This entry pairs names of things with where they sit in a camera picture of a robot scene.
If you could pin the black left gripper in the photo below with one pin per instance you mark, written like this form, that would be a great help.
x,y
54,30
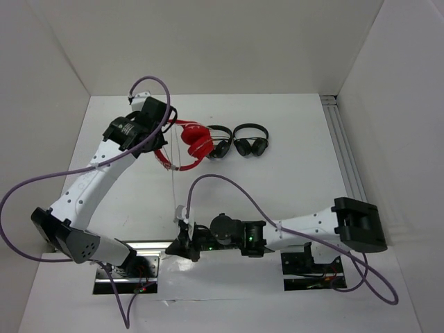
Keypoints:
x,y
161,140

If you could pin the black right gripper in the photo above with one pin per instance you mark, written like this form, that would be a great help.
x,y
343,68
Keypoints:
x,y
184,246

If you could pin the red over-ear headphones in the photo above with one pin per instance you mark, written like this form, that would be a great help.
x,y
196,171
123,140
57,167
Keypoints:
x,y
200,143

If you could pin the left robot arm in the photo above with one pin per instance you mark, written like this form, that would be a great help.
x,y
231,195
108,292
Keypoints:
x,y
65,223

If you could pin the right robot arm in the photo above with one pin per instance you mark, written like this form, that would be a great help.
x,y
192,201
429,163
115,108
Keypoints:
x,y
349,225

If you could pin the left black headphones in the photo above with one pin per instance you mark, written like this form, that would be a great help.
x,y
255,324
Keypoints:
x,y
221,145

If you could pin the black headphones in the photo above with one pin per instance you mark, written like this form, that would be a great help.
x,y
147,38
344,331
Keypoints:
x,y
252,145
221,145

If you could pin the right black headphones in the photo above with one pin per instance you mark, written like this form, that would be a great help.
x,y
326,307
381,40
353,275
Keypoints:
x,y
252,145

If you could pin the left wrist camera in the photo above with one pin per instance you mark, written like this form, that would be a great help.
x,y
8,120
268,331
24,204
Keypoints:
x,y
137,101

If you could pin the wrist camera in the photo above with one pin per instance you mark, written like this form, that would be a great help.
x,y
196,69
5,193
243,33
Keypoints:
x,y
184,223
137,101

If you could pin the front aluminium rail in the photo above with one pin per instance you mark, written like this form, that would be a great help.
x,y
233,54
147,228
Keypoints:
x,y
149,248

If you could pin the aluminium rail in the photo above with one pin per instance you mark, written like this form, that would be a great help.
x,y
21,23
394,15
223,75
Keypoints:
x,y
149,248
348,167

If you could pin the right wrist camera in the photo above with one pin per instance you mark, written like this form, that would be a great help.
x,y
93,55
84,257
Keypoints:
x,y
184,223

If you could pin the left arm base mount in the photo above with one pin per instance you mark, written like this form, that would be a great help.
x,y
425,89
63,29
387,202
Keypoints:
x,y
142,279

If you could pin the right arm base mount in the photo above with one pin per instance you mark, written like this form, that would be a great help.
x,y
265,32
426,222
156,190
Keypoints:
x,y
302,270

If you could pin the right side aluminium rail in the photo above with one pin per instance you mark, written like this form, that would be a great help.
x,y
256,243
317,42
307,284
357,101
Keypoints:
x,y
348,167

